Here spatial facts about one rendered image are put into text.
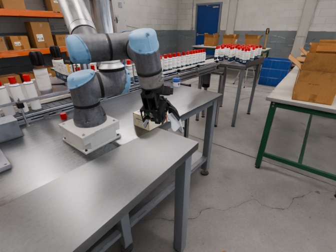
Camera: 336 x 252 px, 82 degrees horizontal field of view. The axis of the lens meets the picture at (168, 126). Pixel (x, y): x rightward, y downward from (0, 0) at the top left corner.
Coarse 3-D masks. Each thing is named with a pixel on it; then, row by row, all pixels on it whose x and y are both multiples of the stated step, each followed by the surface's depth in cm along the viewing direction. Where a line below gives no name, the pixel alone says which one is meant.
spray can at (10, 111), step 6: (0, 84) 100; (0, 90) 100; (6, 90) 103; (0, 96) 101; (6, 96) 103; (0, 102) 103; (6, 102) 104; (6, 108) 104; (12, 108) 107; (6, 114) 106; (12, 114) 107
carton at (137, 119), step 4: (132, 112) 106; (136, 112) 106; (136, 116) 105; (140, 116) 103; (136, 120) 107; (140, 120) 104; (136, 124) 108; (140, 124) 106; (148, 124) 101; (152, 124) 104; (156, 124) 106; (160, 124) 109; (144, 128) 105; (148, 128) 103; (152, 128) 105
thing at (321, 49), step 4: (316, 48) 202; (320, 48) 200; (324, 48) 198; (328, 48) 196; (332, 48) 195; (316, 52) 171; (320, 52) 169; (324, 52) 167; (328, 52) 166; (332, 52) 164; (300, 56) 208; (300, 60) 185
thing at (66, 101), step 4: (136, 84) 167; (64, 100) 131; (68, 100) 131; (48, 104) 124; (52, 104) 124; (56, 104) 124; (60, 104) 124; (44, 108) 118; (48, 108) 118; (16, 112) 112; (28, 112) 112; (32, 112) 113; (16, 116) 107
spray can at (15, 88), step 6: (12, 78) 103; (12, 84) 104; (18, 84) 106; (12, 90) 105; (18, 90) 106; (12, 96) 107; (18, 96) 107; (24, 102) 110; (18, 108) 109; (24, 108) 111
